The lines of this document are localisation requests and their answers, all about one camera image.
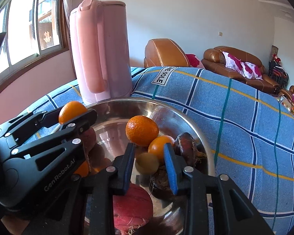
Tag floral pillow right sofa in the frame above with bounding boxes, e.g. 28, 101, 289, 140
241, 61, 263, 80

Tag blue plaid tablecloth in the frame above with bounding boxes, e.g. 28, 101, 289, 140
0, 66, 294, 235

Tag pink electric kettle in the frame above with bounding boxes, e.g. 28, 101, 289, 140
69, 0, 132, 105

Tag large orange front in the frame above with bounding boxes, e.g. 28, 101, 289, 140
148, 135, 175, 163

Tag dark dried fruit back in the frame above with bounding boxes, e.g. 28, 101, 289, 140
174, 132, 207, 170

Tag floral pillow left sofa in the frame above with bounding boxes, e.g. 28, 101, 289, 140
222, 52, 244, 75

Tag window with frame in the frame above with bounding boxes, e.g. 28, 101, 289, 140
0, 0, 68, 93

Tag dark dried fruit front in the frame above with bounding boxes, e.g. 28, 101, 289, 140
148, 165, 173, 201

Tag brown leather sofa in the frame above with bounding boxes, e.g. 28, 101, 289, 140
202, 46, 279, 94

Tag stainless steel bowl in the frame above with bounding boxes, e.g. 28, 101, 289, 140
92, 98, 215, 234

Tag red pomegranate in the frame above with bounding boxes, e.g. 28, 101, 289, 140
80, 128, 112, 173

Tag brown leather right armchair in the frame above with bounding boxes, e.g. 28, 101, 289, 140
278, 85, 294, 105

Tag dark dried fruit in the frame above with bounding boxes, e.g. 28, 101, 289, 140
148, 165, 173, 201
174, 132, 207, 170

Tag floral pillow sofa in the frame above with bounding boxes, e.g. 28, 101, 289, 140
222, 52, 244, 75
241, 61, 263, 80

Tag orange with stem middle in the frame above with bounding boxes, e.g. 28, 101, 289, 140
125, 115, 159, 146

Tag coffee table with items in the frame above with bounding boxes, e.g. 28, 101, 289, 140
278, 96, 294, 115

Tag yellow-green small fruit back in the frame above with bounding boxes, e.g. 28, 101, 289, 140
135, 153, 160, 175

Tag stacked dark chairs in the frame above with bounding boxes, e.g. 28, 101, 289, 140
269, 54, 289, 89

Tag red pillow on armchair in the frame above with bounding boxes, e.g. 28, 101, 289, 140
186, 54, 205, 69

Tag brown leather armchair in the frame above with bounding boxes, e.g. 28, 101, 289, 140
278, 85, 294, 105
144, 38, 190, 68

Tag small kumquat orange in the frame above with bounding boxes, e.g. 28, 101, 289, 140
74, 161, 101, 178

